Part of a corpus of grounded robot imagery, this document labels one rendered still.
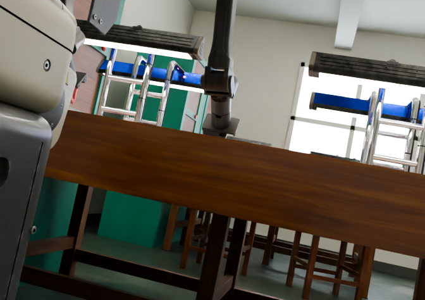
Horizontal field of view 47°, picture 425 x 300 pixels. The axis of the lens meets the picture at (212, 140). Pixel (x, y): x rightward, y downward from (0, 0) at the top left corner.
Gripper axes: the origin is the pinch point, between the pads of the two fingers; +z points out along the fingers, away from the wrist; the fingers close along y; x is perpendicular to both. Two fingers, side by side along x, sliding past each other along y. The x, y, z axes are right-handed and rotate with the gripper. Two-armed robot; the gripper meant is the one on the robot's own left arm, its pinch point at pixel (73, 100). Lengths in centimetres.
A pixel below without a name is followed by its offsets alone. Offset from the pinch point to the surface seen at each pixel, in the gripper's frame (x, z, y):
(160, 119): -38, 35, -12
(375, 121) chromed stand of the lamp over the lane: -29, 10, -92
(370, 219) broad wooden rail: 26, -5, -91
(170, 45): -23.9, -9.8, -24.2
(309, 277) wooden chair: -90, 203, -86
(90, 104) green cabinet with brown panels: -74, 68, 45
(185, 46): -24.3, -9.9, -29.3
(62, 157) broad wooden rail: 26.7, -4.0, -12.4
